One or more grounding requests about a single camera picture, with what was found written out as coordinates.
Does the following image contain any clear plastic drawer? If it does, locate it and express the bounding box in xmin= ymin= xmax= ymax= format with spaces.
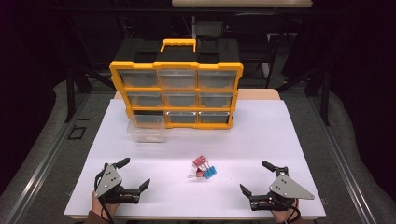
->
xmin=126 ymin=114 xmax=166 ymax=144

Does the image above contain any black chair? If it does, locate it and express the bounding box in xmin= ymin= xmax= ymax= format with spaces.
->
xmin=222 ymin=12 xmax=283 ymax=89

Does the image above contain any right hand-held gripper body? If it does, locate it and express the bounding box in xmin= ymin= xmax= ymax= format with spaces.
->
xmin=248 ymin=167 xmax=316 ymax=212

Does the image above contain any yellow black storage organizer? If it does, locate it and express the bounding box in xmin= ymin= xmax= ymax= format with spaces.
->
xmin=108 ymin=38 xmax=245 ymax=131

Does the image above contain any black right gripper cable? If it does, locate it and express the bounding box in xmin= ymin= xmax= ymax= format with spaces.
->
xmin=274 ymin=197 xmax=303 ymax=224

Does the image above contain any blue binder clip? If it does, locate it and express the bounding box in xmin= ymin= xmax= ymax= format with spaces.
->
xmin=204 ymin=165 xmax=219 ymax=180

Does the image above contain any light wooden table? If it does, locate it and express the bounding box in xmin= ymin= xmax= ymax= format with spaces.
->
xmin=113 ymin=88 xmax=281 ymax=101

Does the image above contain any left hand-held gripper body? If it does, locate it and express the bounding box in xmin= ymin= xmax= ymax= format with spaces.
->
xmin=93 ymin=162 xmax=141 ymax=205

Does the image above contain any set of closed clear drawers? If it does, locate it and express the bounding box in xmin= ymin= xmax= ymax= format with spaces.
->
xmin=118 ymin=68 xmax=237 ymax=125

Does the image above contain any person's right hand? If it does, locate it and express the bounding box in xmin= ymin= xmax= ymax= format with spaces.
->
xmin=270 ymin=200 xmax=302 ymax=224

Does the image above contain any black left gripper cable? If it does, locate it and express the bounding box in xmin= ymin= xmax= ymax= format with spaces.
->
xmin=93 ymin=170 xmax=116 ymax=224

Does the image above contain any large red binder clip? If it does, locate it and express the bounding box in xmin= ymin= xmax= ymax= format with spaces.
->
xmin=191 ymin=155 xmax=207 ymax=168

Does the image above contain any black metal stand leg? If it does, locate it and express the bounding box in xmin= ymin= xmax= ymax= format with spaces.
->
xmin=64 ymin=65 xmax=77 ymax=123
xmin=321 ymin=70 xmax=332 ymax=127

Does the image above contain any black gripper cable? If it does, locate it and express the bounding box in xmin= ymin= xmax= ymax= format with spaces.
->
xmin=93 ymin=170 xmax=116 ymax=224
xmin=274 ymin=197 xmax=303 ymax=224

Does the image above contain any person's left hand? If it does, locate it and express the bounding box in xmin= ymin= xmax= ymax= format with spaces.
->
xmin=91 ymin=191 xmax=120 ymax=218

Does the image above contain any aluminium floor rail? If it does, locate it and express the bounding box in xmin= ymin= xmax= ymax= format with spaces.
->
xmin=3 ymin=92 xmax=92 ymax=224
xmin=307 ymin=92 xmax=378 ymax=224

